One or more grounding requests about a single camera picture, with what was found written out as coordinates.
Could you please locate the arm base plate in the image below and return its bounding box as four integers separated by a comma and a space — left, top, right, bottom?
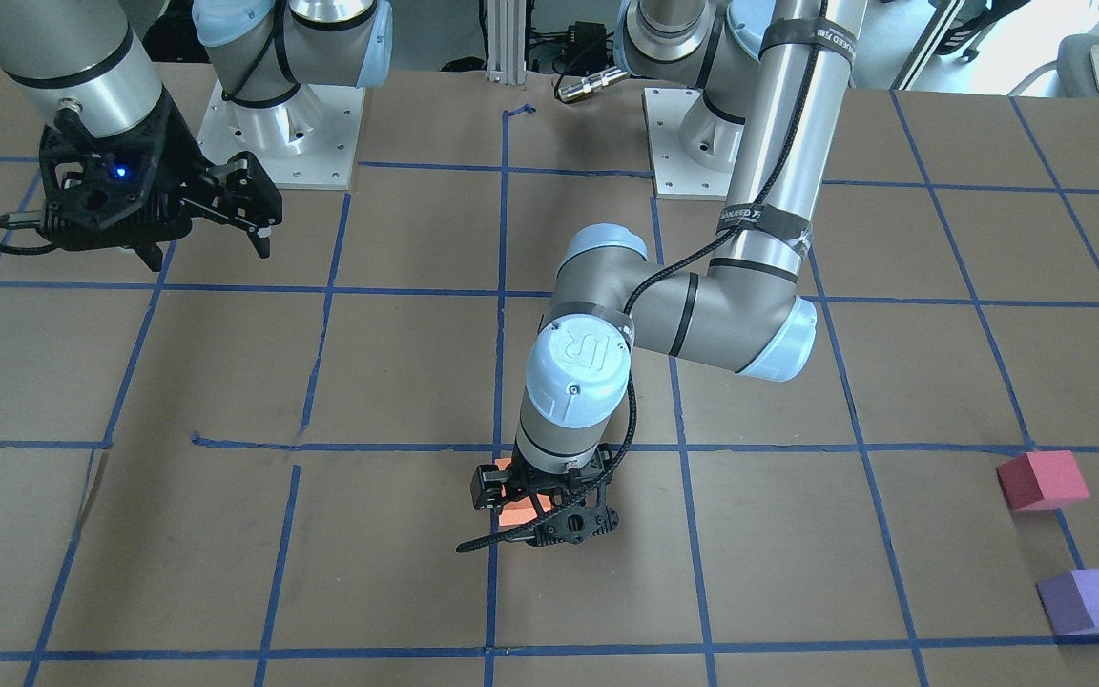
197, 82, 369, 191
644, 87, 742, 201

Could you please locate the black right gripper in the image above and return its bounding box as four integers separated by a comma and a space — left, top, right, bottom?
38, 92, 282, 273

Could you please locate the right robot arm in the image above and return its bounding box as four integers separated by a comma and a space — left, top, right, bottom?
0, 1, 392, 272

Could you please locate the purple foam cube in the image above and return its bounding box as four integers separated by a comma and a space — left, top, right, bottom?
1035, 567, 1099, 636

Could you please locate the aluminium frame post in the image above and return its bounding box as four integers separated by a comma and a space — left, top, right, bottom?
482, 0, 529, 90

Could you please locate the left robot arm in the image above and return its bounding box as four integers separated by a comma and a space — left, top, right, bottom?
458, 1, 867, 552

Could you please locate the red foam cube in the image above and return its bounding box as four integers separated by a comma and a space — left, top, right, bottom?
996, 448, 1090, 512

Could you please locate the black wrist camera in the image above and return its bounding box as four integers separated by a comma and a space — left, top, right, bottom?
470, 464, 513, 510

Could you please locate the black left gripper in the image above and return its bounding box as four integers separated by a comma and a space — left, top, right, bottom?
471, 458, 620, 551

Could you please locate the orange foam cube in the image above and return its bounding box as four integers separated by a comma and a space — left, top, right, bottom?
498, 494, 554, 528

